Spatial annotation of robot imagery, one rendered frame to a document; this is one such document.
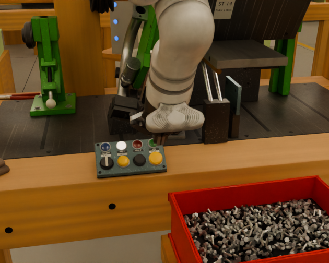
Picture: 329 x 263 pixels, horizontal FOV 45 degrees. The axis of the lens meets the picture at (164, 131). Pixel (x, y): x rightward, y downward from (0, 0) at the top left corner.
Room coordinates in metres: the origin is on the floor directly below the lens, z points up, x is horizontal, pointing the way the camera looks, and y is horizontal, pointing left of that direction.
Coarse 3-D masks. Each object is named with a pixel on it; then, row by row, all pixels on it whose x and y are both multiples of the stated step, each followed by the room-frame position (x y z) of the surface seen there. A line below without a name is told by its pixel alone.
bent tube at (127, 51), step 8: (136, 8) 1.07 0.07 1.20; (144, 8) 1.06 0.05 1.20; (136, 16) 1.03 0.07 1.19; (144, 16) 1.04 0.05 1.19; (136, 24) 1.07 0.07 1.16; (128, 32) 1.10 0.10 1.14; (136, 32) 1.10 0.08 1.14; (128, 40) 1.10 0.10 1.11; (128, 48) 1.10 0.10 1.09; (128, 56) 1.09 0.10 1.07; (120, 64) 1.08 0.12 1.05; (120, 72) 1.06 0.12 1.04; (120, 80) 1.03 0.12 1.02; (120, 88) 1.01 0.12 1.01; (128, 88) 1.03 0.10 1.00
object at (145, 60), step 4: (144, 52) 0.97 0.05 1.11; (144, 56) 0.96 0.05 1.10; (148, 56) 0.96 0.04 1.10; (140, 60) 0.98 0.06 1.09; (144, 60) 0.95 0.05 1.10; (148, 60) 0.95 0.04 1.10; (144, 64) 0.94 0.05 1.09; (148, 64) 0.94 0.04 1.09; (140, 68) 0.95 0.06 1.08; (144, 68) 0.94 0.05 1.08; (148, 68) 0.94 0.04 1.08; (140, 72) 0.95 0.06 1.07; (144, 72) 0.95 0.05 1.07; (136, 76) 0.98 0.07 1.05; (140, 76) 0.96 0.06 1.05; (144, 76) 0.96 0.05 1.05; (136, 80) 0.97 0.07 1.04; (140, 80) 0.97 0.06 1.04; (136, 84) 0.98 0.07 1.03; (140, 84) 0.98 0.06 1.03; (136, 88) 0.99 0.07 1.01
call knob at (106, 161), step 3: (102, 159) 0.74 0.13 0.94; (105, 159) 0.74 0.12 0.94; (108, 159) 0.74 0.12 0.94; (111, 159) 0.74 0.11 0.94; (102, 162) 0.73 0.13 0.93; (105, 162) 0.73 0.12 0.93; (108, 162) 0.73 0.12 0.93; (111, 162) 0.73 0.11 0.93; (102, 165) 0.73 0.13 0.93; (105, 165) 0.73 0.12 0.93; (108, 165) 0.73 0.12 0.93; (111, 165) 0.73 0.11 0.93; (105, 168) 0.73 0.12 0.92; (108, 168) 0.73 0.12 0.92
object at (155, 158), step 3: (153, 153) 0.76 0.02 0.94; (156, 153) 0.76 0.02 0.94; (159, 153) 0.76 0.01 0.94; (150, 156) 0.75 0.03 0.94; (153, 156) 0.75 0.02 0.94; (156, 156) 0.75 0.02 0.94; (159, 156) 0.75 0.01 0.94; (150, 159) 0.75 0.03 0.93; (153, 159) 0.75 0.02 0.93; (156, 159) 0.75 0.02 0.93; (159, 159) 0.75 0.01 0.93; (153, 162) 0.74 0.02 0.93; (156, 162) 0.74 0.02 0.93; (159, 162) 0.75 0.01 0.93
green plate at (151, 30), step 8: (152, 8) 1.01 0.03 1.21; (152, 16) 0.98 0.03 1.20; (144, 24) 1.07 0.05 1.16; (152, 24) 0.97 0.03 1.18; (144, 32) 1.04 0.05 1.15; (152, 32) 0.97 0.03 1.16; (144, 40) 1.01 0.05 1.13; (152, 40) 0.97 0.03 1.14; (144, 48) 0.99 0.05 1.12; (152, 48) 0.98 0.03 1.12; (136, 56) 1.07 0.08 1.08
